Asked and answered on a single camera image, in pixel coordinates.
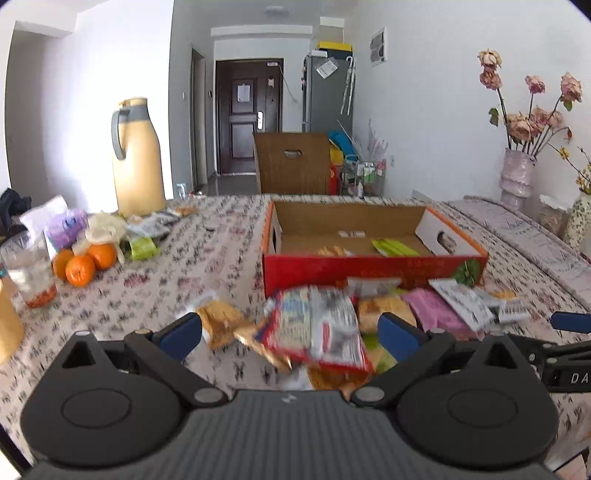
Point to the wire storage cart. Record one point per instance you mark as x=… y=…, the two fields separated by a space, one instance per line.
x=362 y=179

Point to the pink textured vase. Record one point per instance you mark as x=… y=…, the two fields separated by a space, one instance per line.
x=516 y=181

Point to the small green packet far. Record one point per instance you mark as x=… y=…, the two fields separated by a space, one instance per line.
x=142 y=248

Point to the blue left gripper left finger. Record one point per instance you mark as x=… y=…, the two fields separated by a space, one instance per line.
x=179 y=338

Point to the patterned calligraphy tablecloth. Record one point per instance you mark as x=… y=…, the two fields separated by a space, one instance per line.
x=216 y=252

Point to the floral white vase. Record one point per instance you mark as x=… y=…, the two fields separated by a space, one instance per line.
x=578 y=222

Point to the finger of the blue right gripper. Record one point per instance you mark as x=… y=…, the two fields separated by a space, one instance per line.
x=571 y=322

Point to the cream plastic bag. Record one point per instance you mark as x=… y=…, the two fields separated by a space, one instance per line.
x=106 y=229

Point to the red white snack bag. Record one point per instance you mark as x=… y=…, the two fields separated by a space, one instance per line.
x=315 y=325

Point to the purple tissue pack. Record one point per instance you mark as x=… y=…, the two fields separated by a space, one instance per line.
x=63 y=229

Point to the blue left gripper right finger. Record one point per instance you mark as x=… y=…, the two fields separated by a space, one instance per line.
x=398 y=337

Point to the orange fruit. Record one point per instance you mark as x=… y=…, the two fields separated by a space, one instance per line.
x=80 y=270
x=104 y=256

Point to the dark brown entrance door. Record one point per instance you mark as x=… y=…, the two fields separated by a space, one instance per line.
x=249 y=100

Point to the pink snack packet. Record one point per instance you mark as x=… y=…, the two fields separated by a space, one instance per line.
x=432 y=311

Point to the pink grey folded blanket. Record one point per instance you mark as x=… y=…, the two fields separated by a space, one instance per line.
x=541 y=247

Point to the red cardboard pumpkin box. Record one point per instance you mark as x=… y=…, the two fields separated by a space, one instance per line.
x=326 y=244

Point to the white label snack packet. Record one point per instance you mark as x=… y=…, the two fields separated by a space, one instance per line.
x=465 y=302

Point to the clear drinking glass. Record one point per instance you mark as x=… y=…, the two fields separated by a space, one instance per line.
x=27 y=261

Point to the yellow dried flower branches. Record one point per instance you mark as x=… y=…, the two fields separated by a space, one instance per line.
x=582 y=169

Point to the long green snack bar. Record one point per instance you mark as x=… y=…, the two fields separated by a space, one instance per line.
x=391 y=248

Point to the oat crisp snack packet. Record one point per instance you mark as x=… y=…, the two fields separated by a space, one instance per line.
x=510 y=308

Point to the grey refrigerator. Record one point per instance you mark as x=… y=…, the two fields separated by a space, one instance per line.
x=324 y=84

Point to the clear jar of nuts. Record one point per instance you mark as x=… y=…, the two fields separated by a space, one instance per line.
x=553 y=215

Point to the yellow thermos jug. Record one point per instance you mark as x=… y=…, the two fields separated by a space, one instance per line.
x=137 y=165

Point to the dried pink roses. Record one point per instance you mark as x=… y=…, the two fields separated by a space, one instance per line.
x=533 y=128

